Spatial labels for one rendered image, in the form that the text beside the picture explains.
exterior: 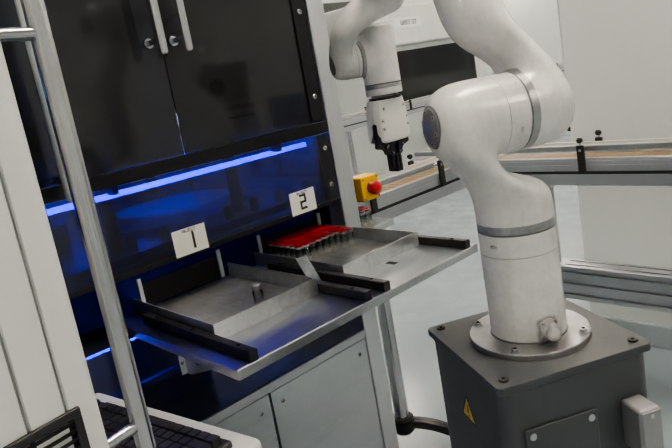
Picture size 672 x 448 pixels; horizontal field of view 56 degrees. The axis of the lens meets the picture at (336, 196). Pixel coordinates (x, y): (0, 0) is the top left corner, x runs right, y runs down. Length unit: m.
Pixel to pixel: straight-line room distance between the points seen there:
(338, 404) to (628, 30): 1.76
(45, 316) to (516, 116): 0.66
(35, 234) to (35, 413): 0.20
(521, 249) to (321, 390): 0.94
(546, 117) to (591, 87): 1.82
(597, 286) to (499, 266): 1.33
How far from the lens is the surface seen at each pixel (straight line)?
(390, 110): 1.44
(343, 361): 1.82
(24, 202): 0.77
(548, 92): 0.98
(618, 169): 2.12
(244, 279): 1.56
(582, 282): 2.32
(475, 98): 0.93
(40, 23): 0.81
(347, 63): 1.39
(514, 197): 0.96
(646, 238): 2.84
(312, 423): 1.79
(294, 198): 1.63
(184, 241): 1.46
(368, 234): 1.69
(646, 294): 2.24
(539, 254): 1.00
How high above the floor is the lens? 1.32
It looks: 11 degrees down
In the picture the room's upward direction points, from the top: 10 degrees counter-clockwise
